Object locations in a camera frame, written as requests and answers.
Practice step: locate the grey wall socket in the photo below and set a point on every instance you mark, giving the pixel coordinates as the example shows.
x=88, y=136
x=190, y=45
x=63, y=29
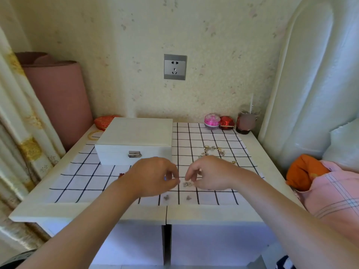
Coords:
x=175, y=67

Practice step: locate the white wooden jewelry box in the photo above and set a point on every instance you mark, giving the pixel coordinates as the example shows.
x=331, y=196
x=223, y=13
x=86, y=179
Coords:
x=134, y=137

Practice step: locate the white padded headboard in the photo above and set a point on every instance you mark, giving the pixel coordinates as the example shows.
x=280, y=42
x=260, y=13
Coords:
x=303, y=81

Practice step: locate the pink rolled mat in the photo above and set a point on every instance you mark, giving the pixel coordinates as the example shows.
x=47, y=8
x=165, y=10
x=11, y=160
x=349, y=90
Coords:
x=59, y=100

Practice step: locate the pile of mixed earrings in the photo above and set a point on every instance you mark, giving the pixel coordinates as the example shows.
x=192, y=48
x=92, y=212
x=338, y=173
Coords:
x=210, y=149

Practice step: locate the pink round trinket box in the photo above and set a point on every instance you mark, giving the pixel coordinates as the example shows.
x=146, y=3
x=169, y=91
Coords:
x=212, y=121

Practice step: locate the thin gold bangle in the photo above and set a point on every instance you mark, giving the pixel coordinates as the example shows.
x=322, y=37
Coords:
x=89, y=136

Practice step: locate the person's right forearm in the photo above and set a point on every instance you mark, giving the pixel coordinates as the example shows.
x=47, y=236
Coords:
x=289, y=221

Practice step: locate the person's left hand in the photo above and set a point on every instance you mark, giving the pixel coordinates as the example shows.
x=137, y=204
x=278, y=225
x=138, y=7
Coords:
x=152, y=177

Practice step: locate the pink plaid blanket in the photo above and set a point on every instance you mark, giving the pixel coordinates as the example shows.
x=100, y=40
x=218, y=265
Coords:
x=333, y=198

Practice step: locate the person's right hand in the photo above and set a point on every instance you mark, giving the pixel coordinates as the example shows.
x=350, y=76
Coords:
x=218, y=175

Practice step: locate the white drinking straw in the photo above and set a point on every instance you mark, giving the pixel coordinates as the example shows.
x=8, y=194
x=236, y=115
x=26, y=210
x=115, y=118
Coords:
x=251, y=102

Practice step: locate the person's black printed trousers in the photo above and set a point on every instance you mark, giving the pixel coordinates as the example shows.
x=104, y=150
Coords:
x=16, y=260

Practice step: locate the red heart-shaped box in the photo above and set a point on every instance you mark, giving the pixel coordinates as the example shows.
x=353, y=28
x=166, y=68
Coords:
x=103, y=122

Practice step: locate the white black-grid table cloth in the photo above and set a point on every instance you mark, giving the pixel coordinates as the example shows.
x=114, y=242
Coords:
x=84, y=179

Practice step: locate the orange plush cushion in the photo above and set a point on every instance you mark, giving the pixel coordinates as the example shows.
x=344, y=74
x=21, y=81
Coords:
x=303, y=172

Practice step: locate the clear plastic drink cup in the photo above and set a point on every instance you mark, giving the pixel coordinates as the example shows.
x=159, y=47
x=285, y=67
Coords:
x=246, y=123

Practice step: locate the person's left forearm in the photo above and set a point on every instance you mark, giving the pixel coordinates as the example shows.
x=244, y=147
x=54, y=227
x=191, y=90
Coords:
x=84, y=229

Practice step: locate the red faceted gift box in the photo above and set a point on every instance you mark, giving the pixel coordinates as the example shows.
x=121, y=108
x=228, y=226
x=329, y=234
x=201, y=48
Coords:
x=226, y=122

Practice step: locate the cream gold floral curtain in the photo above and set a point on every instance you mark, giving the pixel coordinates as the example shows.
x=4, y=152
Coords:
x=22, y=131

